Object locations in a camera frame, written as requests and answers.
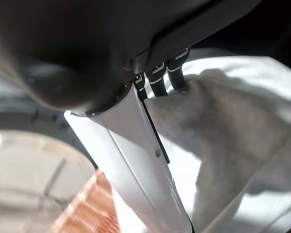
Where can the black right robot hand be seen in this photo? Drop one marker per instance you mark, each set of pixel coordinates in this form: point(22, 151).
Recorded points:
point(75, 48)

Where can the wicker laundry basket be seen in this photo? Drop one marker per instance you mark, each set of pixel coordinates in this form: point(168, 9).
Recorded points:
point(92, 208)

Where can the white garment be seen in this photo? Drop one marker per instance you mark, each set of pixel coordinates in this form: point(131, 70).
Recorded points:
point(220, 121)

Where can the round glass washer door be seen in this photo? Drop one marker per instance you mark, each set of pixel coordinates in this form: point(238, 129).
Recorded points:
point(26, 174)

